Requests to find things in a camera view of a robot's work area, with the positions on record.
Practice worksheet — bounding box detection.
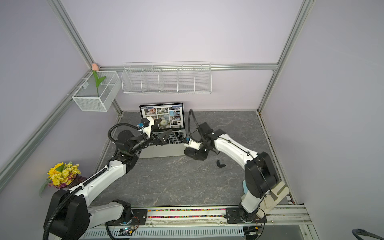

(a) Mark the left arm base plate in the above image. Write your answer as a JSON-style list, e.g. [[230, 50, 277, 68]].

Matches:
[[108, 209, 148, 226]]

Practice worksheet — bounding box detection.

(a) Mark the white wire wall shelf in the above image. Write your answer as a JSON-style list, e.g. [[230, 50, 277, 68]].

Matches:
[[122, 62, 213, 95]]

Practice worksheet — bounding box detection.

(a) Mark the white mesh wall basket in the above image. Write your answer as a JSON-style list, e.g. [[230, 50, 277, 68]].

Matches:
[[72, 71, 122, 112]]

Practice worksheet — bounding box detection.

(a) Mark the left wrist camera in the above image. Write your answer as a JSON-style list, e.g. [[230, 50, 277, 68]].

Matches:
[[138, 117, 155, 137]]

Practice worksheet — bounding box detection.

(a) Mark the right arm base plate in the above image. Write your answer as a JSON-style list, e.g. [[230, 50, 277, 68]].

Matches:
[[224, 207, 267, 224]]

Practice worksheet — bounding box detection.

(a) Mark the light blue garden trowel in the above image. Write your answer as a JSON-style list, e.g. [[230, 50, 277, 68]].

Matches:
[[243, 180, 248, 195]]

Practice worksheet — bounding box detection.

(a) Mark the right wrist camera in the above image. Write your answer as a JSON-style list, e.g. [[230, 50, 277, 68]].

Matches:
[[184, 137, 201, 150]]

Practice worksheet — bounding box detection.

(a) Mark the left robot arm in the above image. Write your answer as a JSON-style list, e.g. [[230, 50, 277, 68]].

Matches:
[[43, 117, 172, 240]]

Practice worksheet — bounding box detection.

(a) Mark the black mouse battery cover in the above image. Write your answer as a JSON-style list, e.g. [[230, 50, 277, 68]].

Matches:
[[216, 160, 226, 169]]

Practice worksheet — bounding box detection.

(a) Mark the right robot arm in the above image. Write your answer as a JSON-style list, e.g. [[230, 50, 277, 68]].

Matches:
[[184, 110, 279, 223]]

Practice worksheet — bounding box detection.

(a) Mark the white vented cable duct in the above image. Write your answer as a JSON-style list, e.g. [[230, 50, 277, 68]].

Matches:
[[80, 226, 245, 240]]

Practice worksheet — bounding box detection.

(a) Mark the pink artificial tulip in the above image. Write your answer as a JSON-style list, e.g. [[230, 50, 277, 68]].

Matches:
[[92, 63, 106, 97]]

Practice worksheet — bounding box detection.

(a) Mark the yellow flower bouquet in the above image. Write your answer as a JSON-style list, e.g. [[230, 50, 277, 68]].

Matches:
[[39, 162, 88, 197]]

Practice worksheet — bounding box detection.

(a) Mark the silver laptop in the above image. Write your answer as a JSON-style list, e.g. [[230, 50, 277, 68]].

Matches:
[[140, 103, 186, 159]]

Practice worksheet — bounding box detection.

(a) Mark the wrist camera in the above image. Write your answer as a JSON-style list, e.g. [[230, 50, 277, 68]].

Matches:
[[184, 137, 201, 150], [138, 117, 155, 137]]

